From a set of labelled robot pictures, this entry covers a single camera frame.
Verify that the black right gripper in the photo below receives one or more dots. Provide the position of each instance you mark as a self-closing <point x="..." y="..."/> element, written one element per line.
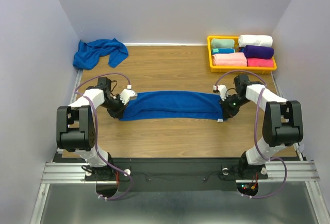
<point x="227" y="112"/>

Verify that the blue microfibre towel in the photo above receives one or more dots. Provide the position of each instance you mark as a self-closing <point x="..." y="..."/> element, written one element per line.
<point x="174" y="104"/>

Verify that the crumpled blue towel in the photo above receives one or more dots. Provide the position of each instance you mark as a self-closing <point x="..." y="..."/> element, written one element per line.
<point x="88" y="54"/>

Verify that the yellow plastic tray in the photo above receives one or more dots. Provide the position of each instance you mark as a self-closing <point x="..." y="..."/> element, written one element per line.
<point x="221" y="69"/>

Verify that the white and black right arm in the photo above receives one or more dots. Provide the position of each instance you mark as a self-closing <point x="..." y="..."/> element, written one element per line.
<point x="282" y="123"/>

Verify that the rolled mint green towel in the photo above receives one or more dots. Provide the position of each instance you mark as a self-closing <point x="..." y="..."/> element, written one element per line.
<point x="222" y="43"/>

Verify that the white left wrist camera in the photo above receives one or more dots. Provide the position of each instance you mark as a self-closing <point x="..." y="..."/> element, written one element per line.
<point x="126" y="95"/>

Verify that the rolled teal towel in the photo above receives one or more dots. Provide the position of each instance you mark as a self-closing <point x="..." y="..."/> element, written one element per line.
<point x="222" y="51"/>

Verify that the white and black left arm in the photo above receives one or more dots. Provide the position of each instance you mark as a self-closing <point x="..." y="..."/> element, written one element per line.
<point x="75" y="128"/>

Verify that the rolled white towel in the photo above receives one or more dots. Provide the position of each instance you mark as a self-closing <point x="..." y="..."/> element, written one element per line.
<point x="257" y="40"/>

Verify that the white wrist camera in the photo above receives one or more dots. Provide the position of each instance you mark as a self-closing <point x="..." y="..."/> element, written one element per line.
<point x="126" y="95"/>
<point x="221" y="90"/>

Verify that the rolled purple towel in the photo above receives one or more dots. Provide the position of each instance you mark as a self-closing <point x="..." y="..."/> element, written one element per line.
<point x="262" y="52"/>

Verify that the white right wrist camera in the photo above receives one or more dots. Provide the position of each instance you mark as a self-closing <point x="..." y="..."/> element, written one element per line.
<point x="221" y="90"/>

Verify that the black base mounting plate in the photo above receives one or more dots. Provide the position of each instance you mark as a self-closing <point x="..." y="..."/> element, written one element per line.
<point x="174" y="175"/>

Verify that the rolled light pink towel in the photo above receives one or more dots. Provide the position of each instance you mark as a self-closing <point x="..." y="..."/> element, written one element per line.
<point x="233" y="59"/>

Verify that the aluminium table frame rail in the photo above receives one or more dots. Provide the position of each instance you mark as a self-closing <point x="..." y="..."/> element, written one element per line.
<point x="278" y="171"/>

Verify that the rolled hot pink towel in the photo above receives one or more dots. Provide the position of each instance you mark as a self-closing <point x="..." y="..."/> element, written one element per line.
<point x="257" y="62"/>

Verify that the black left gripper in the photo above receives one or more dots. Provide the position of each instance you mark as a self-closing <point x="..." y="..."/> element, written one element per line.
<point x="119" y="112"/>

